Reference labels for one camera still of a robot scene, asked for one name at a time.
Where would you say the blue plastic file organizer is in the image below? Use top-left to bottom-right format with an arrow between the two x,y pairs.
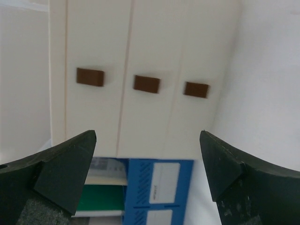
122,158 -> 194,225

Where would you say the white foam drawer box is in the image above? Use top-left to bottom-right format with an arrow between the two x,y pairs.
49,0 -> 241,160

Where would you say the green clip file folder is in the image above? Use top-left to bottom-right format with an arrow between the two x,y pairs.
77,185 -> 124,211

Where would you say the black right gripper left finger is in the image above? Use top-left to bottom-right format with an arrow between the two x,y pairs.
0,130 -> 97,225

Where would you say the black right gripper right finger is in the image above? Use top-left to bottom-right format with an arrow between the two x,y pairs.
200,130 -> 300,225

